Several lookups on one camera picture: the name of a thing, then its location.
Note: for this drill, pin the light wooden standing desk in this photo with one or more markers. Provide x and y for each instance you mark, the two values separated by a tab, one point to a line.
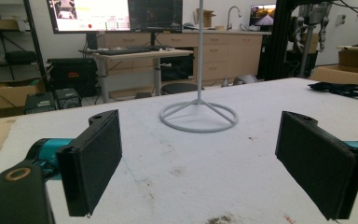
143	56

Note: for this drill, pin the small open cardboard box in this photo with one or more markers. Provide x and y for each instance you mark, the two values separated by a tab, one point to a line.
207	18

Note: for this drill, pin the light wooden cabinet counter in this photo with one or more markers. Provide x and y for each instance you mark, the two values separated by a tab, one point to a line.
227	53

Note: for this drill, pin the white wall outlet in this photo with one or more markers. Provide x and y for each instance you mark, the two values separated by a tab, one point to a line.
340	19

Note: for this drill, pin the grey robot on pole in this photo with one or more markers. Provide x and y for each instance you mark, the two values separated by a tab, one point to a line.
311	15

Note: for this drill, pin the flat brown cardboard box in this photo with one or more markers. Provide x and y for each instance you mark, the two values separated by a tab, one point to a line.
351	68

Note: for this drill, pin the black metal frame column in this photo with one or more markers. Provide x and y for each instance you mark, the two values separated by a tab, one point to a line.
276	40

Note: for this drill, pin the black cloth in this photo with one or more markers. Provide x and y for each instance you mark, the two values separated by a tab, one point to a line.
343	88

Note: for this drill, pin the black computer case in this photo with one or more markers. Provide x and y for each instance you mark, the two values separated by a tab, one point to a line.
177	68

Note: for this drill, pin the large monitor with white screen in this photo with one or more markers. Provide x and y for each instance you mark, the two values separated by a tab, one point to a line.
93	14

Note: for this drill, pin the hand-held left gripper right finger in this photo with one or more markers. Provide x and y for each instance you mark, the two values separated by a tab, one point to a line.
315	161

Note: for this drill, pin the grey rounded object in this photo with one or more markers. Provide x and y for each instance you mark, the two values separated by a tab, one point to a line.
245	79

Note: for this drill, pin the small monitor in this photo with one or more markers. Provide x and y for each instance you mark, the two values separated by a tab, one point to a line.
262	15

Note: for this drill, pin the black metal shelf rack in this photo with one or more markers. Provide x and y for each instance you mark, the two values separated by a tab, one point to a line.
32	37

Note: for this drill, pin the black bag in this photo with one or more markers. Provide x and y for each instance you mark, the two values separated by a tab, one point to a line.
20	57

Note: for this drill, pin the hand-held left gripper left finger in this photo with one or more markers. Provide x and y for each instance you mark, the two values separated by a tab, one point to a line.
93	161

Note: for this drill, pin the large black equipment case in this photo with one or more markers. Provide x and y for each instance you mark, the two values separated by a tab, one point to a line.
71	74

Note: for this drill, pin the metal faucet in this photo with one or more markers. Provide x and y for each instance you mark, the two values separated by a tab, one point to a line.
230	18

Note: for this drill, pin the black keyboard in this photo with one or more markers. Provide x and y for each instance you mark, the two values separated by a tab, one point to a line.
122	50

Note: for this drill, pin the black round stool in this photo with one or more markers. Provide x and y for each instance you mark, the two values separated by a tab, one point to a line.
178	88

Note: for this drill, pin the monitor with dark screen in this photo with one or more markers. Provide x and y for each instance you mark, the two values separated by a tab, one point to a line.
155	15

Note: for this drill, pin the large brown cardboard box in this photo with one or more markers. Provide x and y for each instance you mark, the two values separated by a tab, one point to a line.
3	96

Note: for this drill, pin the white table mat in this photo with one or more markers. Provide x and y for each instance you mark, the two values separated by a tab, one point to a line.
199	161

